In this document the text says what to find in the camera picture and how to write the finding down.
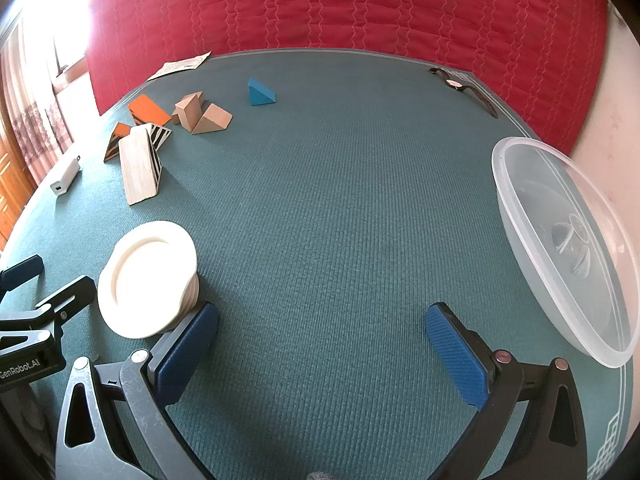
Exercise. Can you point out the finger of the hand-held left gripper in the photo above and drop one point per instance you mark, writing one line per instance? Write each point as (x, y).
(70, 297)
(22, 271)

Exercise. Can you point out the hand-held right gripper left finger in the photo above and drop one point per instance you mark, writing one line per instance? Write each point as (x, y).
(187, 350)

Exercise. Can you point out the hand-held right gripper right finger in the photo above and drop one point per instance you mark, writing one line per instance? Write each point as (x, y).
(455, 355)

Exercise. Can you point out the whitewashed wooden wedge block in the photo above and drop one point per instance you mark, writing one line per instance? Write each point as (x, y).
(137, 170)

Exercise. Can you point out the brown wooden wedge block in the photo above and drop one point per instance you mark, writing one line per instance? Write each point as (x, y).
(184, 115)

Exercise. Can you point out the blue wedge block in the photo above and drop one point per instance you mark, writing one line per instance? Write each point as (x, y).
(259, 92)

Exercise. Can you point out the white plastic plate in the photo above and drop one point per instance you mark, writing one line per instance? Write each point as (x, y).
(145, 275)

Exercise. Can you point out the wooden cabinet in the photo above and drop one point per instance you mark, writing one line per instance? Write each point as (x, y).
(12, 180)

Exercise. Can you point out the white power adapter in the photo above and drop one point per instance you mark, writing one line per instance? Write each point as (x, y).
(66, 176)

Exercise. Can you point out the clear plastic basin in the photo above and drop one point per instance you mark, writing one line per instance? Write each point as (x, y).
(555, 240)

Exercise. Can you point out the orange black-striped wedge block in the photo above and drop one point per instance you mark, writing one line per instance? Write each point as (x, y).
(147, 109)
(116, 142)

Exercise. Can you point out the patterned curtain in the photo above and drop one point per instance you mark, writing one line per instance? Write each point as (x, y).
(25, 110)

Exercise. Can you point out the teal mat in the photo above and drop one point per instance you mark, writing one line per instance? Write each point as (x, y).
(330, 210)

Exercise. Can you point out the light wooden triangle block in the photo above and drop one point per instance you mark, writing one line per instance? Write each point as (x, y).
(212, 120)

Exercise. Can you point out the window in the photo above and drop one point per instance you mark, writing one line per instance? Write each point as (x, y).
(67, 35)

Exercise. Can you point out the printed paper leaflet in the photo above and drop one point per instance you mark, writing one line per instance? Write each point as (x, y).
(177, 66)

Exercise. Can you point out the red quilted blanket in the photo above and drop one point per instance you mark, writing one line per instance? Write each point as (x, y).
(350, 5)

